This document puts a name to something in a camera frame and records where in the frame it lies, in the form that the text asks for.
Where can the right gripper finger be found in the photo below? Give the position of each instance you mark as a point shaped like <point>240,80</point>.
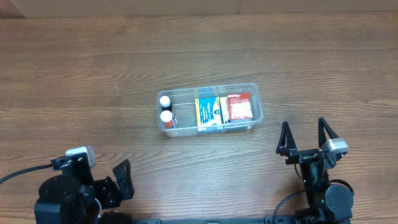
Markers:
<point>324,132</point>
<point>286,143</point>

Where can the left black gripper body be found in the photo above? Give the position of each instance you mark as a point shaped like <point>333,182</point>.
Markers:
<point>107,199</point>

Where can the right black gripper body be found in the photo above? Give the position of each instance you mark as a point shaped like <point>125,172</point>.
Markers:
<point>300,155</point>

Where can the red and white box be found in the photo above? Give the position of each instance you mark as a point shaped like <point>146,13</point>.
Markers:
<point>240,107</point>

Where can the orange bottle white cap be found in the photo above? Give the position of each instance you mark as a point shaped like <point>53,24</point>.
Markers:
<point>167,117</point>

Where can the white and blue box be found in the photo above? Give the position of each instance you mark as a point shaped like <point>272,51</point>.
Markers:
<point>224,106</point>

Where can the black bottle white cap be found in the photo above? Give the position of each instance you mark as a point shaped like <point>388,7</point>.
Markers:
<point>166,103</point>

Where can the blue and yellow box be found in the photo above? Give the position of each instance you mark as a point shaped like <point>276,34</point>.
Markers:
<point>208,111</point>

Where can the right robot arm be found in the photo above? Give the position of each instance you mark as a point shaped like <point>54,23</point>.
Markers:
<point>328,200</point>

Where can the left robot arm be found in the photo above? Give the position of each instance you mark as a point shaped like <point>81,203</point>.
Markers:
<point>75,196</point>

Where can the clear plastic container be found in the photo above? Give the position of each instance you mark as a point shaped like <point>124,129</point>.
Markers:
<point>183,101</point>

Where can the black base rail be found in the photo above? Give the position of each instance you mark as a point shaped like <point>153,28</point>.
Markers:
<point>280,219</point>

